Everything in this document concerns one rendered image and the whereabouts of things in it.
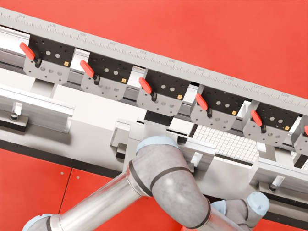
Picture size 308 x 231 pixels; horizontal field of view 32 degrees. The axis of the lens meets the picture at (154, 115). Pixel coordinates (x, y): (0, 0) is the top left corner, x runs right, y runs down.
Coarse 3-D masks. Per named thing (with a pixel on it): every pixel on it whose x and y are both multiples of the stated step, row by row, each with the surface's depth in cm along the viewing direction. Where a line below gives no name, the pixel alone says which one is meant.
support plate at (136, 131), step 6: (132, 126) 194; (138, 126) 196; (132, 132) 192; (138, 132) 193; (138, 138) 191; (174, 138) 196; (132, 144) 187; (126, 150) 184; (132, 150) 185; (126, 156) 182; (132, 156) 183; (126, 162) 180; (126, 168) 178
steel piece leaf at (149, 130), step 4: (144, 124) 197; (148, 124) 198; (144, 128) 195; (148, 128) 196; (152, 128) 197; (156, 128) 197; (160, 128) 198; (144, 132) 194; (148, 132) 194; (152, 132) 195; (156, 132) 196; (160, 132) 196; (164, 132) 197; (144, 136) 192; (148, 136) 193; (152, 136) 193
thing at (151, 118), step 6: (150, 114) 194; (156, 114) 194; (162, 114) 194; (144, 120) 197; (150, 120) 196; (156, 120) 195; (162, 120) 195; (168, 120) 195; (162, 126) 198; (168, 126) 198
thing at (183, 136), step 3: (138, 120) 198; (141, 120) 199; (135, 123) 200; (141, 123) 199; (168, 129) 200; (171, 129) 200; (174, 129) 201; (174, 132) 201; (177, 132) 200; (180, 132) 200; (183, 132) 201; (186, 132) 201; (177, 135) 199; (180, 135) 199; (183, 135) 201; (186, 135) 201; (177, 138) 199; (180, 138) 199; (183, 138) 199; (186, 138) 199; (177, 141) 200; (180, 141) 200; (183, 141) 200; (186, 141) 200
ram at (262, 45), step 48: (0, 0) 166; (48, 0) 165; (96, 0) 164; (144, 0) 163; (192, 0) 162; (240, 0) 161; (288, 0) 160; (96, 48) 175; (144, 48) 173; (192, 48) 172; (240, 48) 171; (288, 48) 170
